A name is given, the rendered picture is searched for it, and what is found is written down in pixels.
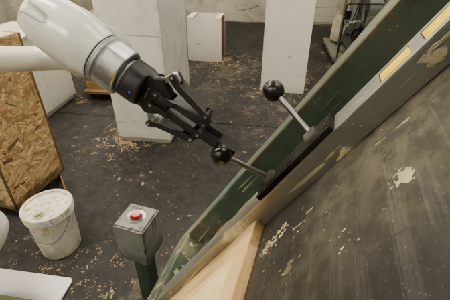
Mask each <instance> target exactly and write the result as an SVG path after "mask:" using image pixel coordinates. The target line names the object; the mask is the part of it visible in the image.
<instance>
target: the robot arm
mask: <svg viewBox="0 0 450 300"><path fill-rule="evenodd" d="M17 23H18V25H19V27H20V28H21V30H22V31H23V32H24V34H25V35H26V36H27V37H28V38H29V39H30V40H31V41H32V42H33V43H34V45H35V46H0V72H31V71H48V70H66V71H69V72H71V73H73V75H75V77H77V78H88V79H89V80H91V81H93V82H95V83H96V84H98V85H99V86H100V87H102V88H103V89H105V90H106V91H107V92H109V93H111V94H114V93H117V94H119V95H120V96H122V97H123V98H125V99H126V100H127V101H129V102H130V103H132V104H137V105H139V106H140V107H141V108H142V110H143V111H144V112H145V113H147V119H148V120H147V121H146V122H145V124H146V125H147V126H148V127H157V128H158V129H161V130H163V131H165V132H167V133H170V134H172V135H174V136H176V137H179V138H180V139H183V140H185V141H187V142H190V143H192V142H193V141H194V140H195V139H201V140H202V141H204V142H205V143H207V144H208V145H210V146H211V147H214V146H215V145H217V144H224V145H227V146H228V147H229V148H230V150H231V152H232V156H233V155H234V154H235V152H236V151H237V149H238V147H239V145H240V144H239V143H237V142H236V141H235V140H234V139H232V138H230V137H229V136H228V135H226V134H225V130H224V129H223V128H221V127H219V126H218V125H217V124H216V123H214V122H212V120H211V116H212V113H213V110H212V109H211V108H210V107H209V106H208V105H207V104H206V103H205V102H204V101H203V100H202V99H201V98H200V96H199V95H198V94H197V93H196V92H195V91H194V90H193V89H192V88H191V87H190V86H189V85H188V84H187V82H186V81H185V80H184V79H183V76H182V75H181V72H180V71H179V70H176V71H175V72H174V73H172V74H170V75H168V76H166V75H164V74H159V73H157V71H156V69H154V68H152V67H151V66H150V65H148V64H147V63H145V62H144V61H142V60H141V57H140V55H139V53H138V52H136V51H135V50H134V49H132V47H131V45H130V43H129V41H128V40H127V38H126V37H125V36H124V35H123V34H122V33H121V32H119V31H118V30H116V29H115V28H113V27H111V26H109V25H107V24H104V23H103V22H102V21H101V20H99V18H97V17H96V16H95V15H93V14H92V13H91V12H89V11H87V10H86V9H85V8H83V7H80V6H78V5H77V4H75V3H73V2H71V1H70V0H24V1H23V3H22V4H21V6H20V8H19V11H18V14H17ZM172 86H173V87H174V89H175V90H176V91H177V92H178V93H179V94H178V93H176V92H175V91H174V90H173V88H172ZM182 98H183V99H182ZM159 115H161V116H162V117H161V116H159ZM8 232H9V221H8V219H7V217H6V215H5V214H4V213H3V212H2V211H0V250H1V248H2V246H3V245H4V243H5V241H6V238H7V235H8Z"/></svg>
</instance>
